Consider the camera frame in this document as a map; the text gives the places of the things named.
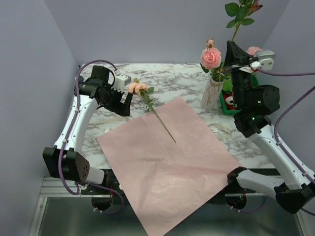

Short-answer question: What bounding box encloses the peach rose stem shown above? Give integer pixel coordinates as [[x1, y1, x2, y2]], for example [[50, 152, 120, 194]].
[[128, 78, 176, 143]]

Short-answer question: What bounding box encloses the beige ribbon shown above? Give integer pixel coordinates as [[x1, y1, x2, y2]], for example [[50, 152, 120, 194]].
[[89, 116, 232, 140]]

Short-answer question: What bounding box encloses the green plastic tray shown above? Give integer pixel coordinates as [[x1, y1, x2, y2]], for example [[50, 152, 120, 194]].
[[219, 76, 240, 116]]

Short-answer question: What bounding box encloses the pink rose stem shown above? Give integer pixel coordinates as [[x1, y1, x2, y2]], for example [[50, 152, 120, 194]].
[[199, 38, 263, 84]]

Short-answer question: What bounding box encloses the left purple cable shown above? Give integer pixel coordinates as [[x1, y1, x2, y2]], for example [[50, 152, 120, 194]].
[[59, 59, 124, 214]]

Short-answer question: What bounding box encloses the white ribbed ceramic vase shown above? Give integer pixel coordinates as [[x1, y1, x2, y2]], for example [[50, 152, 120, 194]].
[[201, 78, 223, 111]]

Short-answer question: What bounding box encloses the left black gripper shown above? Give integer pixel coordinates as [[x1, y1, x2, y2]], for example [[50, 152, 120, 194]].
[[100, 84, 133, 117]]

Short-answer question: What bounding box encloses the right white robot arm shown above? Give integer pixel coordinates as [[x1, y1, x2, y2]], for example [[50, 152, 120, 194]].
[[223, 41, 315, 214]]

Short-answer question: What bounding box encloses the purple wrapping paper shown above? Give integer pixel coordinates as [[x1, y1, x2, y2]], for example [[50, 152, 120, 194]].
[[97, 97, 239, 236]]

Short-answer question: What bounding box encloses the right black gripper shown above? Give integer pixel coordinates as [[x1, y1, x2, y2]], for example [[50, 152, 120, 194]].
[[221, 40, 254, 109]]

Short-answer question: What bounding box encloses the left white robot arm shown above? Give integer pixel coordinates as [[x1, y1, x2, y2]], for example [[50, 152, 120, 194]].
[[42, 65, 133, 194]]

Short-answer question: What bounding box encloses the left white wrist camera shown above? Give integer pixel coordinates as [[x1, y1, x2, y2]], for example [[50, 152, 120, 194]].
[[112, 74, 131, 92]]

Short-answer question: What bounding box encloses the white bottle black cap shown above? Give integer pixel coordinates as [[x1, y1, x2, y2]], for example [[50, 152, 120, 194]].
[[75, 76, 84, 83]]

